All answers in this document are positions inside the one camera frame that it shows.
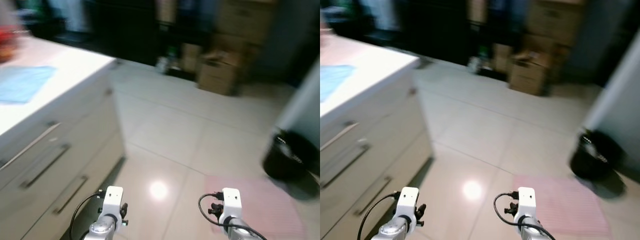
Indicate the small narrow cardboard box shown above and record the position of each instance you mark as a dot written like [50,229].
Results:
[501,57]
[191,57]

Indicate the small open cardboard box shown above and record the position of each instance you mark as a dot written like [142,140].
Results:
[527,77]
[217,76]

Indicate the light blue cloth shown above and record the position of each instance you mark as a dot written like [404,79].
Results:
[332,80]
[22,82]

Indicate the pink floor mat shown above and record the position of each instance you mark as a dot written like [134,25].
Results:
[270,205]
[565,205]

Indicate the black waste bin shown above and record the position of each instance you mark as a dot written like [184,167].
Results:
[595,160]
[287,162]

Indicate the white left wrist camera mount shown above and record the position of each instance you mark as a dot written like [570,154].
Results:
[409,200]
[112,197]

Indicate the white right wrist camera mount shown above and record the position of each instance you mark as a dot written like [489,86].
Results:
[231,200]
[526,200]

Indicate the large closed cardboard box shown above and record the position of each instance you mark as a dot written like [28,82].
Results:
[555,22]
[245,22]

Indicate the white kitchen island cabinet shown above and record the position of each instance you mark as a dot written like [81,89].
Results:
[75,135]
[390,135]

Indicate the dark tall cabinet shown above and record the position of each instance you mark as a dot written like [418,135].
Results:
[435,27]
[125,30]

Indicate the red blurred item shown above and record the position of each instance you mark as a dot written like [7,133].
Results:
[6,47]

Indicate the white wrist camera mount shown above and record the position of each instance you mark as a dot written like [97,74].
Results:
[112,197]
[526,200]
[231,200]
[409,200]

